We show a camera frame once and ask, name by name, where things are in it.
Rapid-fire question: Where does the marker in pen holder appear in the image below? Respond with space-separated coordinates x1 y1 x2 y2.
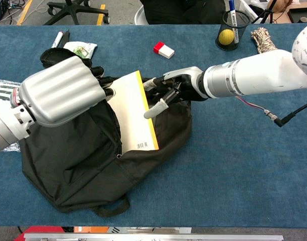
228 0 239 42

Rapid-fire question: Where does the red and white box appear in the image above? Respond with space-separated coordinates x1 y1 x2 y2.
153 42 175 60

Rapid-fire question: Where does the white chair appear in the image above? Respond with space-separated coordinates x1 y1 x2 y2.
134 5 149 25

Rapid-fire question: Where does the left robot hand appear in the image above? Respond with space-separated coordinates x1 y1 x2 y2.
18 55 116 128

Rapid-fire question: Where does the white book with yellow spine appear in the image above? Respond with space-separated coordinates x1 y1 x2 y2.
110 70 160 154

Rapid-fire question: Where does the black office chair base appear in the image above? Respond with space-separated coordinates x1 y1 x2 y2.
43 0 111 26

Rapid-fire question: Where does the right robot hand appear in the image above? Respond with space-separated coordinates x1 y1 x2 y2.
143 66 209 118

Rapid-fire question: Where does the black tripod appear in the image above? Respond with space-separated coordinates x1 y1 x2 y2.
253 0 278 25

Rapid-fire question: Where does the yellow ball in holder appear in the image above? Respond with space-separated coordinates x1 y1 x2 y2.
215 10 249 52

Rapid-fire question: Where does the white snack packet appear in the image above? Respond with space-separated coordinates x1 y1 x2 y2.
64 41 98 60

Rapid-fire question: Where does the beige braided rope bundle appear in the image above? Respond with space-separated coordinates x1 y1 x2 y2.
250 27 278 55

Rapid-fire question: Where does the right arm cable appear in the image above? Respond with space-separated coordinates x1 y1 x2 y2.
235 94 307 128

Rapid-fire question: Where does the striped garment in plastic bag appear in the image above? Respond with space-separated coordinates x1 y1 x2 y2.
0 77 22 153

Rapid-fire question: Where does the person in black clothes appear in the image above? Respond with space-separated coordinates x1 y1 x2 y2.
139 0 226 25

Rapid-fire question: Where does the red and white marker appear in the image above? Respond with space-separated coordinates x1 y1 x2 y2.
51 31 64 48

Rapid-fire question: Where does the white basket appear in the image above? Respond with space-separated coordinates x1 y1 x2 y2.
240 0 260 21

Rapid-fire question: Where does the black backpack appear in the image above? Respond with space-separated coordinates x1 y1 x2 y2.
18 29 194 217

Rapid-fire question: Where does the aluminium rail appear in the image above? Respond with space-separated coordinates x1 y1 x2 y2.
23 233 284 241

